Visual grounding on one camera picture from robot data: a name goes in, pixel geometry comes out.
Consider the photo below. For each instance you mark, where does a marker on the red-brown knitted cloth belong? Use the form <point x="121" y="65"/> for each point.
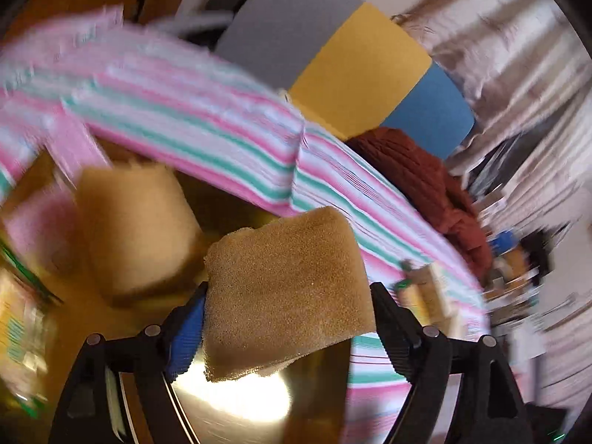
<point x="425" y="185"/>

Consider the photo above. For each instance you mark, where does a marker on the gold metal tin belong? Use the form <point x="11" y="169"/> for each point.
<point x="305" y="402"/>

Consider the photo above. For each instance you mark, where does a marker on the grey bed frame rail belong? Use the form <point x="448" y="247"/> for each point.
<point x="194" y="23"/>

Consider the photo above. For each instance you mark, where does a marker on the grey yellow blue cushion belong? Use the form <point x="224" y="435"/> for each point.
<point x="360" y="69"/>

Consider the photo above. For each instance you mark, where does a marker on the yellow green cracker packet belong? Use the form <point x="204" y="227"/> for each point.
<point x="18" y="333"/>

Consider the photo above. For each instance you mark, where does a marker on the pink textured pad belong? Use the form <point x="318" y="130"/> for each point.
<point x="37" y="231"/>

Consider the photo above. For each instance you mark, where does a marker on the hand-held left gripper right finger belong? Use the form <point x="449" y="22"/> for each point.
<point x="393" y="333"/>

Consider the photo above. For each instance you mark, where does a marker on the pink green striped blanket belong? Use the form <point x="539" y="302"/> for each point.
<point x="208" y="125"/>

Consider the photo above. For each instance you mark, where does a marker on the tan sponge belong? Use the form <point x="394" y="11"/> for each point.
<point x="286" y="286"/>
<point x="134" y="236"/>

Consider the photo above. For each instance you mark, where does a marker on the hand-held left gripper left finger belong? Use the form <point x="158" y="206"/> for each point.
<point x="187" y="337"/>

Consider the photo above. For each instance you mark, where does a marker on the cream patterned curtain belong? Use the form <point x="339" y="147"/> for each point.
<point x="508" y="55"/>

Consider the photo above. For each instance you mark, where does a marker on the cream cardboard box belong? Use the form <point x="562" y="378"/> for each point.
<point x="439" y="296"/>

